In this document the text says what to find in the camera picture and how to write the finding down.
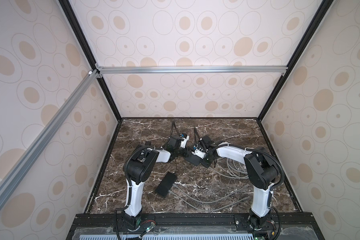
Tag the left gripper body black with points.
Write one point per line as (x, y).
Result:
(180, 153)

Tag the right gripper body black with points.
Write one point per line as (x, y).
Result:
(206, 161)

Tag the square dark grey switch box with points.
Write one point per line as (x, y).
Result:
(193, 159)

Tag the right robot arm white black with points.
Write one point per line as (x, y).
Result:
(264, 172)

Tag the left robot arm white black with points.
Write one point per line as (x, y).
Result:
(138, 168)

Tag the small circuit board with LEDs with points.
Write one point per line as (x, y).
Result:
(148, 229)

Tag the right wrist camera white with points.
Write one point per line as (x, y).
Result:
(200, 154)

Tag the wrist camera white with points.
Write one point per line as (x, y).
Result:
(200, 154)
(184, 139)

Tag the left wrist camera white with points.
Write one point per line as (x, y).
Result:
(184, 139)

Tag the horizontal aluminium rail back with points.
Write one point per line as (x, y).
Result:
(192, 70)

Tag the diagonal aluminium rail left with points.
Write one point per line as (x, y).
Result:
(11, 181)

